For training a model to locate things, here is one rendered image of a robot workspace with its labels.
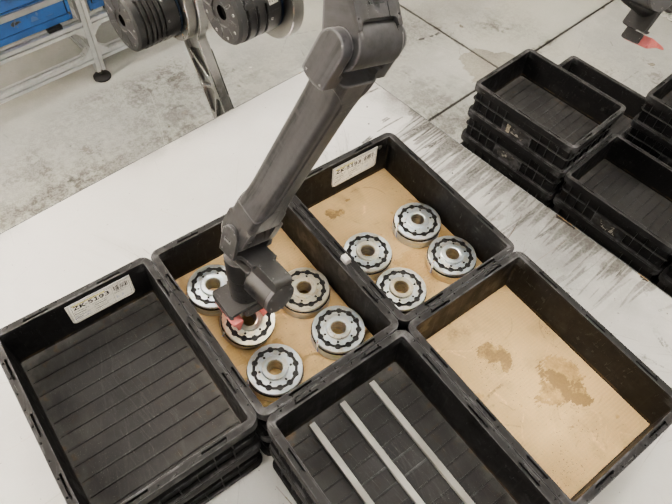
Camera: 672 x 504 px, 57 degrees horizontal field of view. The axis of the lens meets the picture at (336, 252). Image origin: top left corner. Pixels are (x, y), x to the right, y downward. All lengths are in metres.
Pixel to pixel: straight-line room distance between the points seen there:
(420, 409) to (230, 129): 0.96
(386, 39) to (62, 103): 2.45
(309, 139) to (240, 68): 2.32
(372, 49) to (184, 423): 0.74
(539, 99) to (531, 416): 1.37
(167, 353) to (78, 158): 1.68
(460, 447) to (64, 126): 2.27
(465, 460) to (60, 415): 0.71
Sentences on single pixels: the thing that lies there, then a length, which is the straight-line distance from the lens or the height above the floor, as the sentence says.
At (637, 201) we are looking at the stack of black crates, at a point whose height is 0.38.
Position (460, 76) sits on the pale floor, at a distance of 3.14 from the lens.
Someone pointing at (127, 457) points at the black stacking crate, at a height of 0.83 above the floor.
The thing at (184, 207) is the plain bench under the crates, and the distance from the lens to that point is 1.58.
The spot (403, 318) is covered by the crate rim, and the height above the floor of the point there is 0.93.
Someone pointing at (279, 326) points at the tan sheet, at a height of 0.83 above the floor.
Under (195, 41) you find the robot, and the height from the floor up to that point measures 0.79.
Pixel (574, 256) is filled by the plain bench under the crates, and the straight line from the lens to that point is 1.61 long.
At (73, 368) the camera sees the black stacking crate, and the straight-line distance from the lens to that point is 1.25.
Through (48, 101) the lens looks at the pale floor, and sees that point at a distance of 3.09.
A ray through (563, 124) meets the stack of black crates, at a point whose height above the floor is 0.49.
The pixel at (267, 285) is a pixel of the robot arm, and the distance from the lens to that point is 0.96.
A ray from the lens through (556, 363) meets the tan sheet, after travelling 1.28.
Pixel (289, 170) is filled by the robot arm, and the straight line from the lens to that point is 0.83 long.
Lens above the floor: 1.90
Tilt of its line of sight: 54 degrees down
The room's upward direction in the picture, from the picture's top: 5 degrees clockwise
